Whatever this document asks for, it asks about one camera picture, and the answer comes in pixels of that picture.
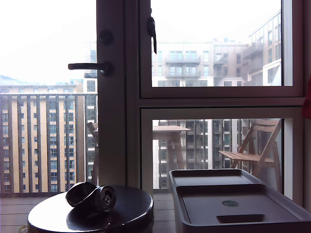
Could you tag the dark drink can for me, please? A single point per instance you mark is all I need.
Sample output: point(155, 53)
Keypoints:
point(104, 196)

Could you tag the grey plastic bin lid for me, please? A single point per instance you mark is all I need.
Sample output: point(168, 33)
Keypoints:
point(218, 191)

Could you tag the pale crumpled plastic bag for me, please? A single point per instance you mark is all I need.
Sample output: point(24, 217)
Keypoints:
point(24, 229)

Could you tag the wooden balcony table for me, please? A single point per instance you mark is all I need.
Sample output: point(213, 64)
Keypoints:
point(170, 128)

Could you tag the round metal door lock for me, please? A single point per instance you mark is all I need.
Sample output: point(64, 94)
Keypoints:
point(106, 37)

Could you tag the round dark metal platform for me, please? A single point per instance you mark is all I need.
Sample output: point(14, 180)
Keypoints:
point(131, 208)

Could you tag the wooden folding chair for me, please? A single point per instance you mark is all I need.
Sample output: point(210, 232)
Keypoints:
point(243, 156)

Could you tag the dark balcony railing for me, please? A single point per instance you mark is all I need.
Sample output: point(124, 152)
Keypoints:
point(29, 145)

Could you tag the red cloth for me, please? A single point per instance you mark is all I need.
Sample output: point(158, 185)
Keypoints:
point(307, 106)

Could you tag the white balcony door frame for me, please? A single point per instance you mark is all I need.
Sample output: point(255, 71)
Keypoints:
point(111, 121)

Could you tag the white window frame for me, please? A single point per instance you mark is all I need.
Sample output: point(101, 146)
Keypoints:
point(218, 102)

